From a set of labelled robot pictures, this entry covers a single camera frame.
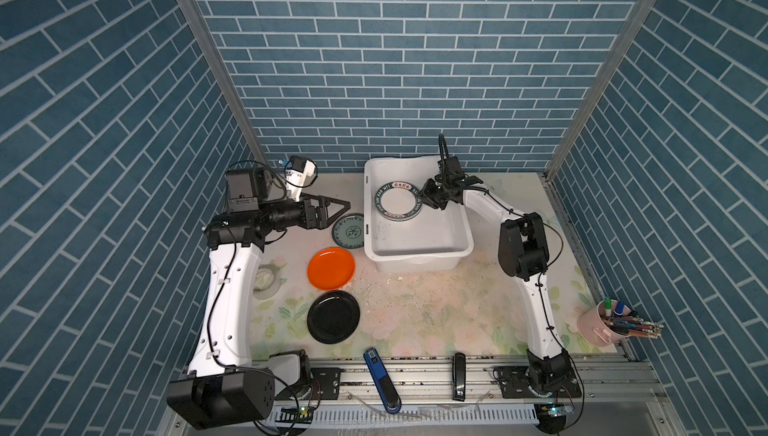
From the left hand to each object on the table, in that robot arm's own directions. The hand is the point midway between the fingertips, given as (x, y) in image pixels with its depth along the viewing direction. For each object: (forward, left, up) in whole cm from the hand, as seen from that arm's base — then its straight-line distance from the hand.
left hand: (337, 204), depth 66 cm
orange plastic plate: (+2, +7, -35) cm, 35 cm away
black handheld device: (-29, -29, -32) cm, 52 cm away
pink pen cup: (-20, -64, -27) cm, 73 cm away
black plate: (-14, +4, -33) cm, 36 cm away
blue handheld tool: (-33, -12, -35) cm, 49 cm away
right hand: (+26, -21, -26) cm, 42 cm away
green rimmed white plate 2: (+22, -16, -32) cm, 42 cm away
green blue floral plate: (+17, +3, -35) cm, 39 cm away
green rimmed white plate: (+28, -15, -31) cm, 45 cm away
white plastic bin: (+11, -27, -34) cm, 45 cm away
